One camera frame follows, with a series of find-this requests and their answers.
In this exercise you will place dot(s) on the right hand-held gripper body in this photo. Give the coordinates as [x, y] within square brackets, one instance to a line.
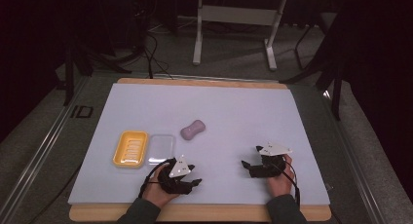
[268, 167]

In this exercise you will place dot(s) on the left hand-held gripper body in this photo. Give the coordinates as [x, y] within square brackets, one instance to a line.
[173, 185]

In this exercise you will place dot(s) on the person's left hand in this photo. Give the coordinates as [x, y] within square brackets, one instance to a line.
[156, 193]

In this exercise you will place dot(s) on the person's right hand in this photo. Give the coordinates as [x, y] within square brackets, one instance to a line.
[280, 184]

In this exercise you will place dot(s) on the white table mat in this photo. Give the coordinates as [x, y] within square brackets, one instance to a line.
[233, 126]

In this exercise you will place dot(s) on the clear plastic lid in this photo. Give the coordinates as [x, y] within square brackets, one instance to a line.
[160, 148]

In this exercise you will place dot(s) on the purple soap bar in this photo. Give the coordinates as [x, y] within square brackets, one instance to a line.
[193, 130]

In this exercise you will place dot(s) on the yellow soap dish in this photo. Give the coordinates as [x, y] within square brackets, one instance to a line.
[131, 148]

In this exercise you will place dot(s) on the black chair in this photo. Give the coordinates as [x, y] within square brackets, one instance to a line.
[324, 65]

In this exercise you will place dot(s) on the black metal stand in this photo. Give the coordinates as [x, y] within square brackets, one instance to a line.
[69, 71]

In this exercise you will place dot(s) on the metal floor rail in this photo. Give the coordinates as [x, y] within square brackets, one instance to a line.
[354, 159]
[39, 149]

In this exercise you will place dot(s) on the white desk frame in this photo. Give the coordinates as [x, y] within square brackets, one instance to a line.
[238, 15]

